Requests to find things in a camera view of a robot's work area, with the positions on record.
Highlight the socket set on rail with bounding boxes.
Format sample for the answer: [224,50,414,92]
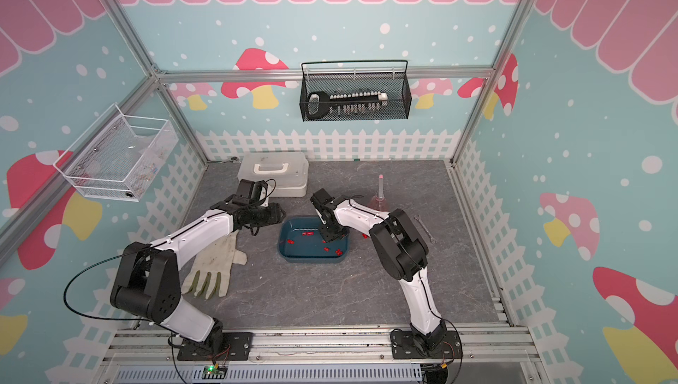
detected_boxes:
[304,91,388,120]

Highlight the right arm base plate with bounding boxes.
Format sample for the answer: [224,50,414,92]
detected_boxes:
[389,328,464,361]

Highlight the teal plastic storage box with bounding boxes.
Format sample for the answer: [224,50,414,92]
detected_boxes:
[278,216,350,264]

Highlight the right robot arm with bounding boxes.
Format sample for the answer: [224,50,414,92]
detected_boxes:
[311,189,448,350]

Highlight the black wire wall basket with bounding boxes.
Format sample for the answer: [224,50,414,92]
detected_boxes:
[299,59,412,122]

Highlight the white plastic storage case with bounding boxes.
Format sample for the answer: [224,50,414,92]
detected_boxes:
[238,152,309,198]

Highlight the white work glove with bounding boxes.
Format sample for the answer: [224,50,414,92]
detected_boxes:
[182,232,247,300]

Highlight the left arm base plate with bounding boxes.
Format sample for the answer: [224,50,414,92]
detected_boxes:
[177,332,254,362]

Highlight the green circuit board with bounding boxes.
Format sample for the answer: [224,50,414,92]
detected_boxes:
[201,365,228,380]

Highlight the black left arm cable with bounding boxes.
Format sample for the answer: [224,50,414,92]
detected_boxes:
[62,253,155,324]

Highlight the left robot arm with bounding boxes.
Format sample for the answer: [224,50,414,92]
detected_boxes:
[111,203,285,343]

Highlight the white wire wall basket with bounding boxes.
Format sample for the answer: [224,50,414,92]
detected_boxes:
[53,104,178,202]

